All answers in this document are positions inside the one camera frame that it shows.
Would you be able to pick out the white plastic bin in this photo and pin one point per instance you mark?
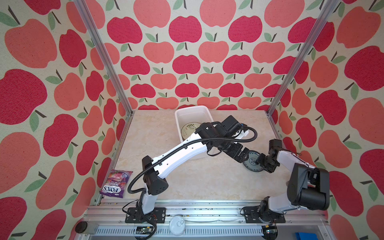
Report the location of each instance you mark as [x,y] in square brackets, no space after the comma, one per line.
[199,114]

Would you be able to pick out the cream plate with plant drawing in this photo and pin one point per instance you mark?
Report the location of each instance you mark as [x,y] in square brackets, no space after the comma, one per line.
[188,129]

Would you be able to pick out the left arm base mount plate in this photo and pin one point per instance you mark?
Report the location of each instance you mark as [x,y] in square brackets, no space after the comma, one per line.
[157,216]

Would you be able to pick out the aluminium frame post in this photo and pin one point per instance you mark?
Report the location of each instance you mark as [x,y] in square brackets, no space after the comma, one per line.
[90,24]
[319,24]

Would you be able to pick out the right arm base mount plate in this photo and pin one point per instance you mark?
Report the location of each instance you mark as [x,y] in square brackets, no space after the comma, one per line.
[254,215]

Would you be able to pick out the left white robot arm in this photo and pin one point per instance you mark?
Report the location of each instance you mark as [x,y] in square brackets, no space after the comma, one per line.
[155,170]

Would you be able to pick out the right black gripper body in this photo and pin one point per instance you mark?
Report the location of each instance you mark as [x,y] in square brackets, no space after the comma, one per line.
[269,166]

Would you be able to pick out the blue object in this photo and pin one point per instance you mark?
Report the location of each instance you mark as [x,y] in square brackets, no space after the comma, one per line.
[306,236]

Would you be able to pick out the right aluminium frame post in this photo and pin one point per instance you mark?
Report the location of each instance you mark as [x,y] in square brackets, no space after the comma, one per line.
[319,24]

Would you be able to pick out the white round cap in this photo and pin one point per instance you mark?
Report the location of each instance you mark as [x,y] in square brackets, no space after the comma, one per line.
[177,226]

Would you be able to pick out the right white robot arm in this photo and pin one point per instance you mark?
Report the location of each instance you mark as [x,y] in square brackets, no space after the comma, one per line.
[308,186]

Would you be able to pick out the black round knob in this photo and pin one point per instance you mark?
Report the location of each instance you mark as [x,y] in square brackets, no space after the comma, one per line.
[81,227]

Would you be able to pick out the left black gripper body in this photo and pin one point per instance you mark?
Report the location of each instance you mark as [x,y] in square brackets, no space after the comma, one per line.
[232,149]

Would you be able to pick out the left aluminium frame post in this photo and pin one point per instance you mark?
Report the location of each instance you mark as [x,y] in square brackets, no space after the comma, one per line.
[90,24]

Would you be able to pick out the aluminium front rail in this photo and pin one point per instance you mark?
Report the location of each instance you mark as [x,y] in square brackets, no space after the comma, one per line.
[205,220]

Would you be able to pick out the blue patterned plate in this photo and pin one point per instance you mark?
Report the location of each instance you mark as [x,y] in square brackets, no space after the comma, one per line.
[251,163]

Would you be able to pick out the purple snack bag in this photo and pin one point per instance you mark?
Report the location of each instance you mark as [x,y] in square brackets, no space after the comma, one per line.
[115,184]

